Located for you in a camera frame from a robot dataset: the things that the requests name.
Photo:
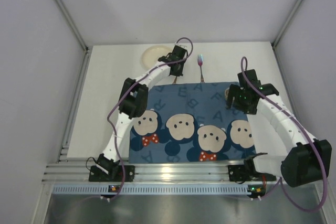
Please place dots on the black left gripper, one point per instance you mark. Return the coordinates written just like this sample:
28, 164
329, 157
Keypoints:
178, 69

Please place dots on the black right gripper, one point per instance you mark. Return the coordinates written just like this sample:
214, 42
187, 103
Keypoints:
234, 96

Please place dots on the iridescent fork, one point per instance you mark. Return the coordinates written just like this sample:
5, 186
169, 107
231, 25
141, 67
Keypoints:
200, 64

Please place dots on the cream round plate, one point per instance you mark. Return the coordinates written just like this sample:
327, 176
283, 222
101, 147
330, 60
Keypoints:
152, 54

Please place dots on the blue cartoon bear placemat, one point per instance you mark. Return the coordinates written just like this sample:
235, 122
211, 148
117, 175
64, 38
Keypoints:
190, 123

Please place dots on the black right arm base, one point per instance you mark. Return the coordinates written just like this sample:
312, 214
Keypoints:
241, 174

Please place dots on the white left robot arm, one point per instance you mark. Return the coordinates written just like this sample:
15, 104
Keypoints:
134, 97

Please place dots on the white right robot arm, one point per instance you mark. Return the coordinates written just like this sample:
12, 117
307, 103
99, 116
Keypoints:
307, 159

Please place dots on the right aluminium frame post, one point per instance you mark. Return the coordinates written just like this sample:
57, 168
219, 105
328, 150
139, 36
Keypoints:
287, 22

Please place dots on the aluminium frame post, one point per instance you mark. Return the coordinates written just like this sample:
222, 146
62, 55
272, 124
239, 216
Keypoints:
71, 24
287, 22

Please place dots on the left aluminium frame post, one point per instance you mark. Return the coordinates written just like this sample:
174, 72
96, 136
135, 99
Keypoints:
71, 24

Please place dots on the aluminium mounting rail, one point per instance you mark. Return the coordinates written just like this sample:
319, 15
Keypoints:
76, 170

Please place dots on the perforated cable duct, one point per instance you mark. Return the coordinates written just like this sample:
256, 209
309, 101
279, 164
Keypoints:
159, 189

